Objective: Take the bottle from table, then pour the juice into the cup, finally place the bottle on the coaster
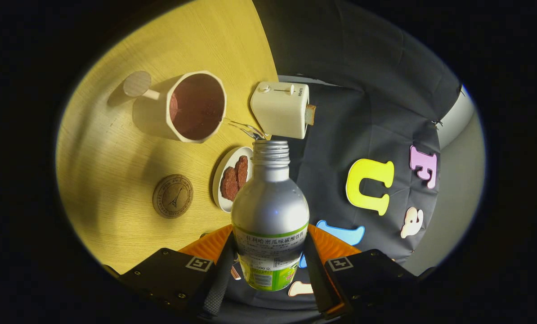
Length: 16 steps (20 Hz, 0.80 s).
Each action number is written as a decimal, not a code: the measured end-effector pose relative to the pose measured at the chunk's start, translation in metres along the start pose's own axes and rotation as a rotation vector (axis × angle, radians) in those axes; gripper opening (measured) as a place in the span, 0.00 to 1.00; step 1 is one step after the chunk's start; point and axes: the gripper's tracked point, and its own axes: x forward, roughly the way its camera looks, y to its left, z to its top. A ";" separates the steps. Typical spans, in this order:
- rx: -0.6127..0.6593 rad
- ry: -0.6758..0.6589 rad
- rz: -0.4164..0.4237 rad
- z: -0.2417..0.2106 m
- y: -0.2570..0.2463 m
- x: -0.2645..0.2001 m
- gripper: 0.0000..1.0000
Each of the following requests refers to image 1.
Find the striped straw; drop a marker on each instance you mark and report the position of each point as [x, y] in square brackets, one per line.
[236, 272]

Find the round cork coaster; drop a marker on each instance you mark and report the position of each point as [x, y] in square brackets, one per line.
[172, 196]

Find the brown meat slice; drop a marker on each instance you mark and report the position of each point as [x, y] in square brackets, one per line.
[228, 184]
[242, 171]

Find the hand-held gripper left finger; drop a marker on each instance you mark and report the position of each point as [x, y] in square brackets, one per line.
[221, 279]

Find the toast slice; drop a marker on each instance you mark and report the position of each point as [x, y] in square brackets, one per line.
[311, 114]

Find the wooden table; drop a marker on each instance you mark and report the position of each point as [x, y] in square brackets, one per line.
[115, 157]

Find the silver juice bottle green label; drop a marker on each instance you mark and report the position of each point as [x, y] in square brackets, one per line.
[270, 202]

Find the white toaster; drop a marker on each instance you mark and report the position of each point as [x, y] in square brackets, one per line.
[279, 112]

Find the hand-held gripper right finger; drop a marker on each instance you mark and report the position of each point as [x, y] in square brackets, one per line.
[315, 279]

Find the clear poured juice stream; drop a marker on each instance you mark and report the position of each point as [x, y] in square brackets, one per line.
[246, 127]

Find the white oval plate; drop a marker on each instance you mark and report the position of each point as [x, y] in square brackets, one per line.
[225, 206]

